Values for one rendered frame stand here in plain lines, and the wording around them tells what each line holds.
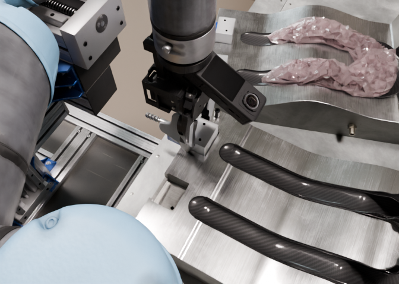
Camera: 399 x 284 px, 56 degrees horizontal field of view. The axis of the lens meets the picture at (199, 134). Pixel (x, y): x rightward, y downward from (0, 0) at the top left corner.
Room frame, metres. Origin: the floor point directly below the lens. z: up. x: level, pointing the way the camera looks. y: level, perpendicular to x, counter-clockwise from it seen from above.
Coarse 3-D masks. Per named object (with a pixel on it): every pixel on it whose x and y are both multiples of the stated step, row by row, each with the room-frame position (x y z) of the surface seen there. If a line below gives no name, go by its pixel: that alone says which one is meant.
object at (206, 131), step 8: (160, 120) 0.36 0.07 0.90; (200, 120) 0.34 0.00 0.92; (200, 128) 0.33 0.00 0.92; (208, 128) 0.33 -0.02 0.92; (216, 128) 0.33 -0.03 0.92; (168, 136) 0.33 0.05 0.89; (200, 136) 0.31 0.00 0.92; (208, 136) 0.31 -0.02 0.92; (216, 136) 0.33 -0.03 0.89; (200, 144) 0.30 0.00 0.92; (208, 144) 0.30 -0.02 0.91; (200, 152) 0.30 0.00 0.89
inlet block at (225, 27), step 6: (222, 18) 0.63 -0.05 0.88; (228, 18) 0.63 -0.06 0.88; (234, 18) 0.63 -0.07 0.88; (216, 24) 0.62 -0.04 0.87; (222, 24) 0.61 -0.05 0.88; (228, 24) 0.61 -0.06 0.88; (234, 24) 0.61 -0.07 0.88; (216, 30) 0.59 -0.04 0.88; (222, 30) 0.59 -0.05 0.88; (228, 30) 0.59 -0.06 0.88; (234, 30) 0.62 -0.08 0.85; (216, 36) 0.59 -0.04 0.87; (222, 36) 0.58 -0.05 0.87; (228, 36) 0.58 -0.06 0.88; (222, 42) 0.58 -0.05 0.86; (228, 42) 0.58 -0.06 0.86
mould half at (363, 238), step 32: (224, 128) 0.34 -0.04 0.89; (256, 128) 0.35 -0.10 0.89; (192, 160) 0.28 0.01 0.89; (288, 160) 0.29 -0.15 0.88; (320, 160) 0.28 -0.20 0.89; (192, 192) 0.23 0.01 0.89; (224, 192) 0.23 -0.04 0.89; (256, 192) 0.23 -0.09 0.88; (160, 224) 0.17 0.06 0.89; (192, 224) 0.17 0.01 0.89; (288, 224) 0.18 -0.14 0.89; (320, 224) 0.17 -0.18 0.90; (352, 224) 0.16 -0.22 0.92; (384, 224) 0.16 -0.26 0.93; (192, 256) 0.13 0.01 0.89; (224, 256) 0.13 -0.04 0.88; (256, 256) 0.13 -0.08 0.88; (352, 256) 0.12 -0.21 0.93; (384, 256) 0.12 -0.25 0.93
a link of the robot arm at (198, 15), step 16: (160, 0) 0.30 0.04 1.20; (176, 0) 0.30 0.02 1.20; (192, 0) 0.30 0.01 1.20; (208, 0) 0.31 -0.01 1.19; (160, 16) 0.30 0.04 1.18; (176, 16) 0.30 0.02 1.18; (192, 16) 0.30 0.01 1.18; (208, 16) 0.31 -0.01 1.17; (160, 32) 0.31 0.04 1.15; (176, 32) 0.30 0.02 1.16; (192, 32) 0.30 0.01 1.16
